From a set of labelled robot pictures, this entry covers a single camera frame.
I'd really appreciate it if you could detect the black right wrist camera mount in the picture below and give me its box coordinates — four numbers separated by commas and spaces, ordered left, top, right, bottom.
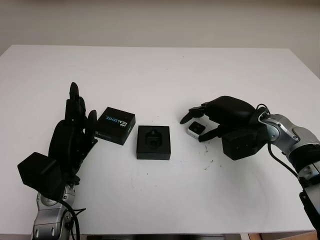
221, 124, 268, 161

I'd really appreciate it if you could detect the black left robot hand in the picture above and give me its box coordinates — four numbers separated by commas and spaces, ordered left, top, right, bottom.
47, 81, 99, 185

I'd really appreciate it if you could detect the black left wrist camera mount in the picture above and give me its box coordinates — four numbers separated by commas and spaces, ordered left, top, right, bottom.
17, 151, 63, 198

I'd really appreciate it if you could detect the black RealSense box lid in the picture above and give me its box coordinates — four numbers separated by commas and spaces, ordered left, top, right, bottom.
94, 106, 137, 146

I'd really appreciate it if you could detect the black camera box base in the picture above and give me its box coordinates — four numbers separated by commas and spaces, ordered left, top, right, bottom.
136, 124, 171, 161

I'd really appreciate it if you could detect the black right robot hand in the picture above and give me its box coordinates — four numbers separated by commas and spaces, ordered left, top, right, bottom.
179, 95, 266, 143

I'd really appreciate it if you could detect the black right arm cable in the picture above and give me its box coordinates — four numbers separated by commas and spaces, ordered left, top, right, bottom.
256, 103, 305, 180

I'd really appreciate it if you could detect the small silver depth camera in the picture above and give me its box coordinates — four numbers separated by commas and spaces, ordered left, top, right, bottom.
187, 121, 206, 139

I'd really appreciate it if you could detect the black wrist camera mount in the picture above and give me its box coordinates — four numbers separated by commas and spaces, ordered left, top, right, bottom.
17, 151, 63, 198
221, 124, 268, 161

